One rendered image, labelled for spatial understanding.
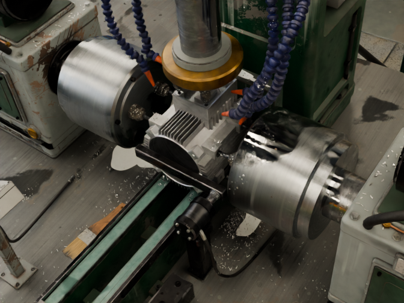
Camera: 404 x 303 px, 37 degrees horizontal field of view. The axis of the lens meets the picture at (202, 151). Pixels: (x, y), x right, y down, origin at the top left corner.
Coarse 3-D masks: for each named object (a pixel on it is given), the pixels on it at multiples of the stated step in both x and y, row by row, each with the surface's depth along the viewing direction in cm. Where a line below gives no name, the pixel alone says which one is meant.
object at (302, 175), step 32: (256, 128) 126; (288, 128) 125; (320, 128) 126; (256, 160) 124; (288, 160) 121; (320, 160) 120; (352, 160) 131; (256, 192) 125; (288, 192) 121; (320, 192) 119; (352, 192) 122; (288, 224) 124; (320, 224) 131
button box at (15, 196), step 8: (0, 184) 134; (8, 184) 131; (0, 192) 130; (8, 192) 131; (16, 192) 132; (0, 200) 130; (8, 200) 131; (16, 200) 132; (0, 208) 130; (8, 208) 131; (0, 216) 130
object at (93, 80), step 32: (64, 64) 149; (96, 64) 145; (128, 64) 143; (160, 64) 149; (64, 96) 149; (96, 96) 143; (128, 96) 143; (160, 96) 155; (96, 128) 148; (128, 128) 149
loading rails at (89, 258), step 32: (160, 192) 148; (192, 192) 147; (128, 224) 142; (160, 224) 155; (96, 256) 137; (128, 256) 148; (160, 256) 138; (64, 288) 132; (96, 288) 141; (128, 288) 132
